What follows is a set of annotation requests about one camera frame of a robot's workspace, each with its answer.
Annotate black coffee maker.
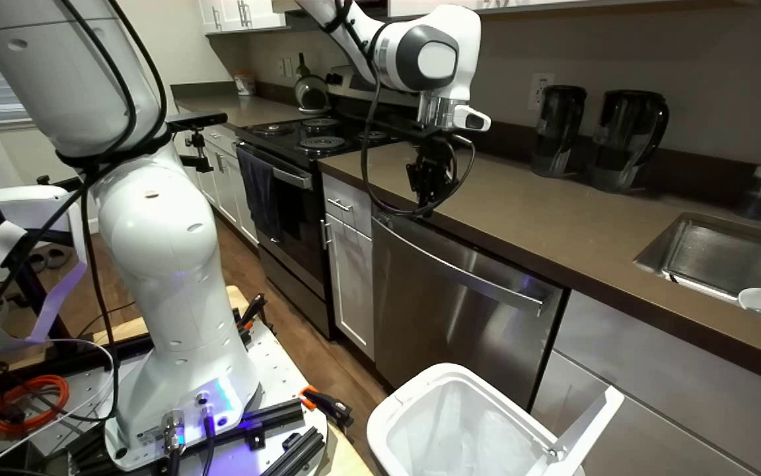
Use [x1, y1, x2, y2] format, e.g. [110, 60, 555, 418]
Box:
[588, 86, 672, 196]

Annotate white perforated robot table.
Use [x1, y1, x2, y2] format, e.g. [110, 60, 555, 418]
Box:
[22, 282, 376, 476]

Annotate orange cable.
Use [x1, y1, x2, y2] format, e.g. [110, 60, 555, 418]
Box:
[0, 373, 74, 458]

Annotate narrow grey base cabinet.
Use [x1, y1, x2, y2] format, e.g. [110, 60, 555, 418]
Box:
[320, 168, 378, 363]

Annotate stainless steel sink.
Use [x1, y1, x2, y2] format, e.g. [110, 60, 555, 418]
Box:
[632, 208, 761, 336]

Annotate white bin liner bag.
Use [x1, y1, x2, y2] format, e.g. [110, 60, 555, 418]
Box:
[385, 379, 561, 476]

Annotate black oven range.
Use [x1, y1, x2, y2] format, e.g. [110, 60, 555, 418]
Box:
[234, 86, 409, 341]

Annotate steel kettle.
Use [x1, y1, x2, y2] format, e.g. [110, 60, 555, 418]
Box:
[291, 49, 333, 113]

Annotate grey sink base cabinet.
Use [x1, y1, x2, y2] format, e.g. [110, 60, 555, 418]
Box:
[528, 287, 761, 476]

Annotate white plastic trash bin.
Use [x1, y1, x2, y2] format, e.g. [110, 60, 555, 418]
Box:
[364, 359, 629, 476]

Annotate steel dishwasher handle bar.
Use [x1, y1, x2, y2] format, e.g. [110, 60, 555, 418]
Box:
[373, 213, 549, 312]

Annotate white base cabinets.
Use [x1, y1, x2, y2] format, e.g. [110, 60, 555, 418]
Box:
[193, 121, 263, 248]

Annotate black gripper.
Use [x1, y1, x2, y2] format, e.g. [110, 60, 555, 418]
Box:
[413, 129, 464, 213]

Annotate black camera bar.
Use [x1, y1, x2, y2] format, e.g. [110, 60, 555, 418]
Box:
[164, 111, 233, 174]

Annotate dark water filter pitcher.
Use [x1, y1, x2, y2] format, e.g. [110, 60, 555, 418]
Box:
[530, 82, 592, 180]

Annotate orange black clamp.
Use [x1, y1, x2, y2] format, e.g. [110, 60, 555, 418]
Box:
[299, 384, 357, 430]
[234, 291, 269, 343]

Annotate stainless steel dishwasher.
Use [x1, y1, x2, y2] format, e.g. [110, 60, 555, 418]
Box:
[370, 203, 570, 412]

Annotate wall cabinet over counter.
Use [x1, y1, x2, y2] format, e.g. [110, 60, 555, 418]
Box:
[389, 0, 754, 19]

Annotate white wall outlet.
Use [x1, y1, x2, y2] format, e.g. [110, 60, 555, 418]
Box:
[526, 70, 558, 113]

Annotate dark hanging dish towel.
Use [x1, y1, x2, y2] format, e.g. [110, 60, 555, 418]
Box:
[238, 151, 285, 244]

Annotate white chair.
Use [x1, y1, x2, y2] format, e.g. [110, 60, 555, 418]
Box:
[0, 181, 88, 260]

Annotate black aluminium rail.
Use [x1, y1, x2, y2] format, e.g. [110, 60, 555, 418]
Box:
[259, 425, 331, 476]
[234, 397, 308, 435]

